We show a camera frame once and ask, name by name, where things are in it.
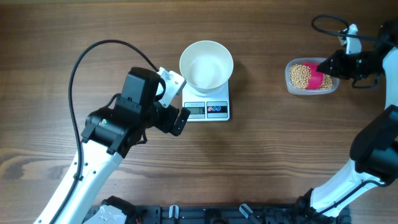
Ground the pink measuring scoop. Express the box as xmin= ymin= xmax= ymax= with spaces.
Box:
xmin=304 ymin=62 xmax=324 ymax=90

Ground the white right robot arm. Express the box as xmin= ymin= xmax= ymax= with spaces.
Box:
xmin=293 ymin=19 xmax=397 ymax=222

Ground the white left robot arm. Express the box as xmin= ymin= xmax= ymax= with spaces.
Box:
xmin=36 ymin=67 xmax=190 ymax=223

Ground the white digital kitchen scale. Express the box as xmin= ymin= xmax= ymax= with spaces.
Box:
xmin=182 ymin=82 xmax=230 ymax=122

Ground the white bowl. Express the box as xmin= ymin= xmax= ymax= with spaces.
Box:
xmin=179 ymin=40 xmax=234 ymax=93

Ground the soybeans pile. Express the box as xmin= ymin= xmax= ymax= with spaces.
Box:
xmin=289 ymin=64 xmax=333 ymax=90

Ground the clear plastic container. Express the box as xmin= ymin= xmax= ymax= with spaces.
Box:
xmin=285 ymin=58 xmax=339 ymax=95

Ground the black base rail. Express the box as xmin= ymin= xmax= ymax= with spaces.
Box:
xmin=83 ymin=203 xmax=352 ymax=224

